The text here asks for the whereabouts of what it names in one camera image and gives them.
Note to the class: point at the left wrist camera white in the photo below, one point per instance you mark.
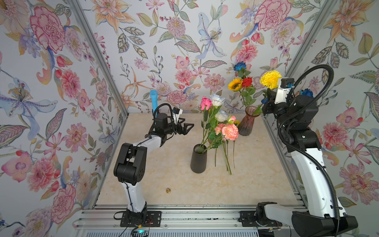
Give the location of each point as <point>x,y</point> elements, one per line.
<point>176,112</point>

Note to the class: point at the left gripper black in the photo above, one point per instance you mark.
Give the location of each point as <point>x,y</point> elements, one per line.
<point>182,131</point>

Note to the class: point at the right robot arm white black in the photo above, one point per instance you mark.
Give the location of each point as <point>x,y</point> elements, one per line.
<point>325,216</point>

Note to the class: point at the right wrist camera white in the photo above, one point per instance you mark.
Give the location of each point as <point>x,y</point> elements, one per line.
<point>284,87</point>

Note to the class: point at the small blue rose top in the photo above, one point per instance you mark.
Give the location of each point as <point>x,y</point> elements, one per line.
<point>240,66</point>

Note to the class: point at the magenta rose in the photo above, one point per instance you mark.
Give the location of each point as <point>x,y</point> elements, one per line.
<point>206,104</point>

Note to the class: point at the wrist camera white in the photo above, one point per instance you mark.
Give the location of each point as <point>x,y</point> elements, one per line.
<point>176,112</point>
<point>284,87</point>

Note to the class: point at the dark grey vase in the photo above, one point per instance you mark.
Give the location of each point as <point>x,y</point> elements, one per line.
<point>198,159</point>

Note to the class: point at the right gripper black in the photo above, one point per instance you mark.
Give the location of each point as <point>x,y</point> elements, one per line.
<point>272,106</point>

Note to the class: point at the small white rose bud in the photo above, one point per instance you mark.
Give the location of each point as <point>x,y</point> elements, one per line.
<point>221,116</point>

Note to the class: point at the blue rose large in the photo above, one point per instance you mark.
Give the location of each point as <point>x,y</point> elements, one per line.
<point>307,92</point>

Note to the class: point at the pink peony flower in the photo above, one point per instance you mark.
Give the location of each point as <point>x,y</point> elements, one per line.
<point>230,132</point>

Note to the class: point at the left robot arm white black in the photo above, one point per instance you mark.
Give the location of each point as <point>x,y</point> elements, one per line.
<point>131,161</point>

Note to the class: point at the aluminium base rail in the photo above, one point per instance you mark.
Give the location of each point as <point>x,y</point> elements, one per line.
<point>180,221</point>

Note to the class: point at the blue tube on black stand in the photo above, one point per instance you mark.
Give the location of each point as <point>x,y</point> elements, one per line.
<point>154,99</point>

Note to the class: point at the red rose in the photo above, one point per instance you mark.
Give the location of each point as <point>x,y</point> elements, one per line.
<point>247,82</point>

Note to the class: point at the pink ribbed glass vase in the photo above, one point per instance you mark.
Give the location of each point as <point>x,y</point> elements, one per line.
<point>246,125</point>

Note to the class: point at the white rose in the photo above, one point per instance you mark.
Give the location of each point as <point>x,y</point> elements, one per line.
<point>217,100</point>

